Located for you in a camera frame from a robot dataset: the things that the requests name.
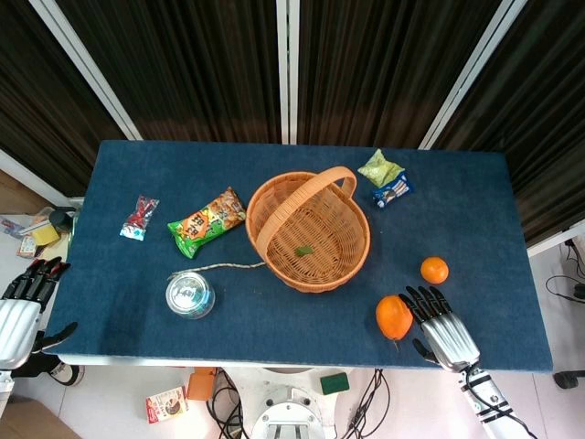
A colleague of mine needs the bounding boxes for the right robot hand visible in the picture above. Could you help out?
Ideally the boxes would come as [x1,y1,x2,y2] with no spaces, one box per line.
[398,285,481,374]

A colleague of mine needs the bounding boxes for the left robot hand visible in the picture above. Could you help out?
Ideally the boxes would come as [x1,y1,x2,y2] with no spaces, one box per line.
[0,256,79,370]

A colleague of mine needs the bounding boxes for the big orange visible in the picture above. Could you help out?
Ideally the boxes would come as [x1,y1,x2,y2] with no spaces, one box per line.
[375,294,415,351]

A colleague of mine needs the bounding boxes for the small orange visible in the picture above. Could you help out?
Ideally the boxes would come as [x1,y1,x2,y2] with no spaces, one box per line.
[420,256,450,285]

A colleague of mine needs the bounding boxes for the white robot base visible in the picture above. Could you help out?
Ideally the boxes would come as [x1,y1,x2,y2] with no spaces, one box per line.
[228,365,348,439]

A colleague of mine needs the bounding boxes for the orange wicker basket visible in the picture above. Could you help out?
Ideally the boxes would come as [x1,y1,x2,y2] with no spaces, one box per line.
[245,165,372,294]

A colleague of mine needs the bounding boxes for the black white shoe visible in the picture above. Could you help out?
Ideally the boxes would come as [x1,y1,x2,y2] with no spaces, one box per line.
[48,356,86,388]

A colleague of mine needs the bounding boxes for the yellow block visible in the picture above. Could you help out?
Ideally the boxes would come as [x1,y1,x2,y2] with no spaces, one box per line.
[30,223,61,247]

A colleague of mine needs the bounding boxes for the dark green cup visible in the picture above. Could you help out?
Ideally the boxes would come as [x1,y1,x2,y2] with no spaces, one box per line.
[48,208,77,234]

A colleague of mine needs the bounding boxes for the green sponge block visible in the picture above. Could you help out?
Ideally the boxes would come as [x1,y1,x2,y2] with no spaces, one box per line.
[319,371,350,395]

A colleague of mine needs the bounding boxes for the black caster wheel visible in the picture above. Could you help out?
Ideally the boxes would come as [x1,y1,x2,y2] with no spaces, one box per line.
[552,369,585,390]

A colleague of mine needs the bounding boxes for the blue table cloth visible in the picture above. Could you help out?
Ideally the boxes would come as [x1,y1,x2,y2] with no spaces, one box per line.
[45,139,554,372]

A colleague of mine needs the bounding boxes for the blue cookie packet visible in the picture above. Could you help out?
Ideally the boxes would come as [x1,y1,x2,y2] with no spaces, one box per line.
[370,172,416,209]

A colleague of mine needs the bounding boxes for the red candy packet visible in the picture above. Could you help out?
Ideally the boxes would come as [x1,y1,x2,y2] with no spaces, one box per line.
[119,195,161,241]

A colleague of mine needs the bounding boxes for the red white snack box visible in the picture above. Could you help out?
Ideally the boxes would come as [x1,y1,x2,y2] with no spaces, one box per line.
[144,386,189,424]

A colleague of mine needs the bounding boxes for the clear tub of binder clips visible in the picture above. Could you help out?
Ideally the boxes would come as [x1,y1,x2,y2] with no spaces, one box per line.
[165,271,217,320]

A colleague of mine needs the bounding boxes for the light green snack packet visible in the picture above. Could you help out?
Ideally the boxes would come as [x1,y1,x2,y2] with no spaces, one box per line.
[356,148,406,187]

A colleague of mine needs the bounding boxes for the orange box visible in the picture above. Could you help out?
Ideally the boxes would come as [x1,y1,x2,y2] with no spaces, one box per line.
[186,368,218,400]

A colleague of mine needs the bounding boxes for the green snack bag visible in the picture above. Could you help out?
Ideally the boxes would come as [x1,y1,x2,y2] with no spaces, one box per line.
[166,186,248,260]

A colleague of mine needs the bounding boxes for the dark pleated screen panel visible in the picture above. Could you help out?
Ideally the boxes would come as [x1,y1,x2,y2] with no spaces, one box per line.
[55,0,282,143]
[0,0,132,198]
[296,0,505,148]
[432,0,585,248]

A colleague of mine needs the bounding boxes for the black floor cables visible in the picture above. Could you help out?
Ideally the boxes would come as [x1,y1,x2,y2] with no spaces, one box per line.
[345,368,392,439]
[205,368,250,439]

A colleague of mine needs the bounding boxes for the black cable with plug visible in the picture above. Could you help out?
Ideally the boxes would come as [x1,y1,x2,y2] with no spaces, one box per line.
[546,237,585,303]

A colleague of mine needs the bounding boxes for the braided rope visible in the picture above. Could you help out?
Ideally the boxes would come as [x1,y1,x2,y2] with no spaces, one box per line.
[172,261,267,278]

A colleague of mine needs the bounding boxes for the white screen frame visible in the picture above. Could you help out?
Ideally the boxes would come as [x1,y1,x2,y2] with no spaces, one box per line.
[27,0,142,141]
[275,0,302,145]
[418,0,530,151]

